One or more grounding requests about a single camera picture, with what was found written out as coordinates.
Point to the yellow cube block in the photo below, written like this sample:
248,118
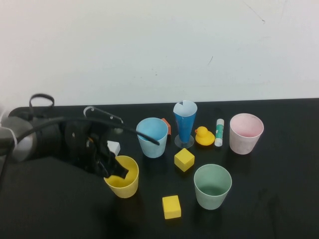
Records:
171,206
184,159

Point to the green plastic cup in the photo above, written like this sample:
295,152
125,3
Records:
211,200

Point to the orange block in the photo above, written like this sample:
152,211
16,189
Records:
169,127

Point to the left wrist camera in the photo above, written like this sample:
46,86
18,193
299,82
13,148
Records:
103,115

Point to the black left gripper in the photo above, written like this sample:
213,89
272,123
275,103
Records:
77,142

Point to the yellow plastic cup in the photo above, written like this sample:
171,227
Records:
124,190

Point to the white cube block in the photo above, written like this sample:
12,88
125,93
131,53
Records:
114,147

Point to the blue paper cone cup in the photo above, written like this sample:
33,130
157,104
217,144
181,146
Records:
184,129

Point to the pink plastic cup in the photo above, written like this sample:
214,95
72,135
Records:
243,144

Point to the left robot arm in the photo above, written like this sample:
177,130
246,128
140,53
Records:
25,144

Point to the white green glue stick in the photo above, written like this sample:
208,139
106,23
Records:
219,132

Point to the light blue plastic cup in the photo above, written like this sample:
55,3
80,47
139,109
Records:
152,150

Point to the yellow rubber duck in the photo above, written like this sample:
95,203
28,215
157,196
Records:
204,137

